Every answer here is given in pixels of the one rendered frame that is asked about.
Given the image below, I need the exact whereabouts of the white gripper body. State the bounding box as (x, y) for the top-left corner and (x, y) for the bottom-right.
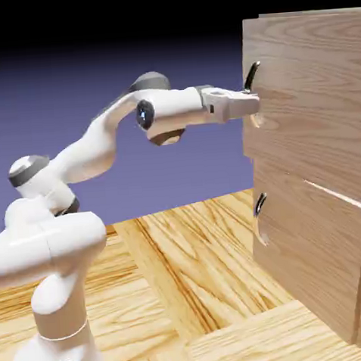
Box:
(221, 89), (262, 121)

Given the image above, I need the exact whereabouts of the gripped curved metal handle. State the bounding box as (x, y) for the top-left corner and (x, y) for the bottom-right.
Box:
(241, 61), (266, 130)

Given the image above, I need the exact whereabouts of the wooden door with gripped handle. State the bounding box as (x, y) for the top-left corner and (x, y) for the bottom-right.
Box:
(234, 10), (361, 213)

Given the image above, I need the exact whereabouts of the light wood cabinet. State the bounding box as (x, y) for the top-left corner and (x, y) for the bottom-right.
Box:
(234, 6), (361, 355)

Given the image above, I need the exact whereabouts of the free curved metal handle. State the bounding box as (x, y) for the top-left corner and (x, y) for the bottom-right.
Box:
(251, 191), (272, 248)

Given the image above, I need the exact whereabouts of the wooden door with free handle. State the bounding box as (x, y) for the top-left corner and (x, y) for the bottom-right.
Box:
(247, 151), (361, 352)

